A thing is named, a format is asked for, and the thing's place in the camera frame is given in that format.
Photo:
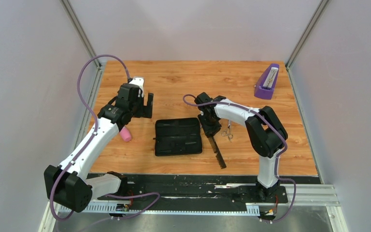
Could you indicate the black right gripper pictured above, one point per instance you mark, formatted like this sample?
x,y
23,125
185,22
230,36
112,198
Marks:
x,y
208,129

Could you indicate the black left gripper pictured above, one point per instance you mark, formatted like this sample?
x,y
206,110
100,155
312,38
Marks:
x,y
147,112

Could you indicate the silver hair scissors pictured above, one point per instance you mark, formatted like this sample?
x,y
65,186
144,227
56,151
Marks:
x,y
227,132

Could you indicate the black hair comb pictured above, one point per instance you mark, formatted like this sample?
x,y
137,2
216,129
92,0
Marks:
x,y
217,152

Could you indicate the black zip tool case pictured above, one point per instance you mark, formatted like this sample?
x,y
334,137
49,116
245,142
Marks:
x,y
180,136

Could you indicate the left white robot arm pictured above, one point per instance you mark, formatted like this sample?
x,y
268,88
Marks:
x,y
67,184

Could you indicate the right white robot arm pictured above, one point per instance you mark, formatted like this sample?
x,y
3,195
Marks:
x,y
266,133

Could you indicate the pink cylinder tube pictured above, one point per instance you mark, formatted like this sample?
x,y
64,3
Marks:
x,y
125,134

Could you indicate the purple metronome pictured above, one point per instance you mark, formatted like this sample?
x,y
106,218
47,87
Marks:
x,y
265,85

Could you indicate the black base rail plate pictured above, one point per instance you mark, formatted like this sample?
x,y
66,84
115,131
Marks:
x,y
194,192

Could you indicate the left aluminium frame post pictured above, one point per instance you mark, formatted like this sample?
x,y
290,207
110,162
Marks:
x,y
78,27

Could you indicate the aluminium frame post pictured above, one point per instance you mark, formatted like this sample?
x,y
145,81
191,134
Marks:
x,y
307,32
78,27

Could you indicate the right aluminium frame post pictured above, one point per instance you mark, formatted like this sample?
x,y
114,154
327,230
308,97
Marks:
x,y
307,32

